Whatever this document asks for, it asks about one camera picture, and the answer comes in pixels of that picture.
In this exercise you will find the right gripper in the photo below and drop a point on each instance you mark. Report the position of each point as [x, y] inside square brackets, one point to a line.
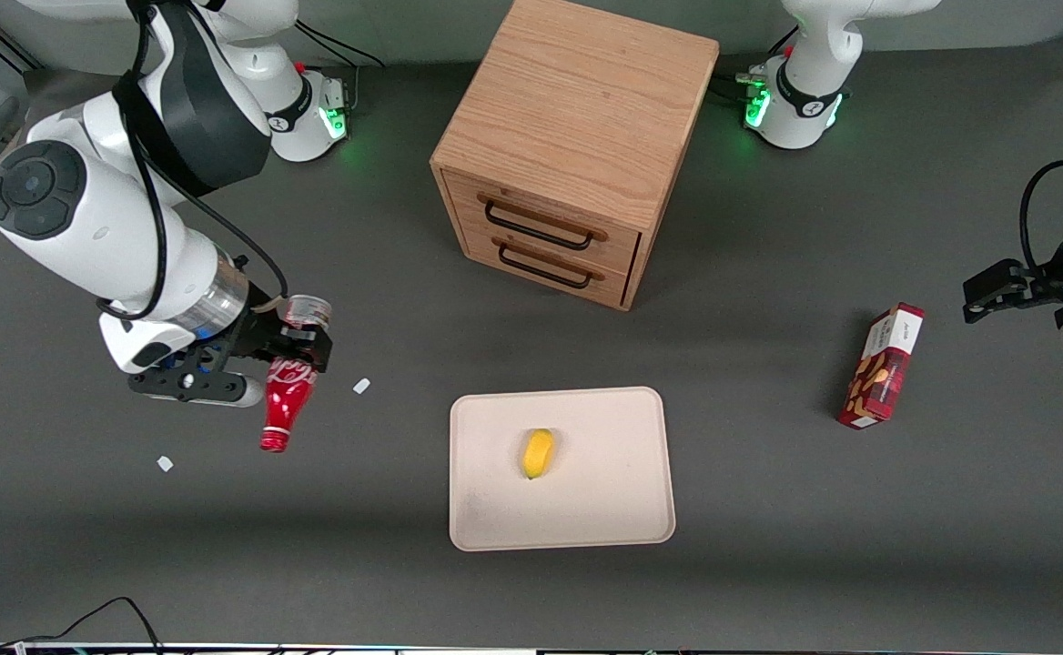
[263, 329]

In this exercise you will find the wooden drawer cabinet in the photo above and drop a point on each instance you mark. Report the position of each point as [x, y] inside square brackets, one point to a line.
[577, 109]

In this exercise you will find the red snack box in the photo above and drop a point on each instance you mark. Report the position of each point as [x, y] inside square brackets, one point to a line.
[882, 368]

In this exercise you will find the yellow toy banana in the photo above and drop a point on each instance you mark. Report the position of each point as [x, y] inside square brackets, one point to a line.
[538, 453]

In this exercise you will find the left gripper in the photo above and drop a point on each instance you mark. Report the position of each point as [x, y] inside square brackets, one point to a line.
[1048, 275]

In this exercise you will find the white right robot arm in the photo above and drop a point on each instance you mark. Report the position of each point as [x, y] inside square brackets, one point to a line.
[95, 209]

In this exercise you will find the beige plastic tray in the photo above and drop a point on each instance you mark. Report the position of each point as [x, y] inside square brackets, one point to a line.
[586, 491]

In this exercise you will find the red coke bottle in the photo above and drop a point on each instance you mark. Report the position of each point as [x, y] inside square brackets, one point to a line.
[286, 400]

